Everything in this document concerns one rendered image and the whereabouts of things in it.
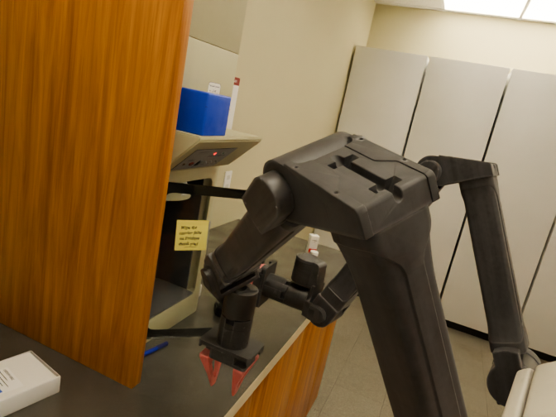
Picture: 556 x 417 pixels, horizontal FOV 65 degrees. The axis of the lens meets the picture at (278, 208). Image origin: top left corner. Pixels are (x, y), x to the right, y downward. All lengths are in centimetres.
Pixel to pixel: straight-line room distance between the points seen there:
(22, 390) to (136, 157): 50
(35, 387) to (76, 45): 69
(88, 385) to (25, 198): 45
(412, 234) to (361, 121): 366
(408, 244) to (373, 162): 7
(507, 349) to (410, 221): 56
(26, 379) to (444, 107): 347
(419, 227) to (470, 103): 359
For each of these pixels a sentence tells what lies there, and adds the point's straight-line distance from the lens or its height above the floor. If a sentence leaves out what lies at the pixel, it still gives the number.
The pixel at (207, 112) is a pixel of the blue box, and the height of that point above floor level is 156.
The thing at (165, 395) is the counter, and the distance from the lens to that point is 109.
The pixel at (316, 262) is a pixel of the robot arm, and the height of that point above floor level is 129.
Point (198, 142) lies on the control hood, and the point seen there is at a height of 150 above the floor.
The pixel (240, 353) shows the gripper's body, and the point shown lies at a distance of 79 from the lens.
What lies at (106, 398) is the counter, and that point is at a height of 94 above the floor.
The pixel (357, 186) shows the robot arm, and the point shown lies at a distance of 32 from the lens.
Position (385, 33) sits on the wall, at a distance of 451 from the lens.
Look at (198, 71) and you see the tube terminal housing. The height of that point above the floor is 164.
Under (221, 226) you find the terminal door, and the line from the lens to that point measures 108.
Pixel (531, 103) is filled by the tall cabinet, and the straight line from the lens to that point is 394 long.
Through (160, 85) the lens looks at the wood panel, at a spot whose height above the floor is 160.
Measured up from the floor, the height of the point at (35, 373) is 98.
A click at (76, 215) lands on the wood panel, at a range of 106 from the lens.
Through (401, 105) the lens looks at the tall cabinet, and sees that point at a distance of 394.
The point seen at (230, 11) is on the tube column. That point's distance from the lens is 120.
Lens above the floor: 161
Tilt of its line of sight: 14 degrees down
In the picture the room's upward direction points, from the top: 12 degrees clockwise
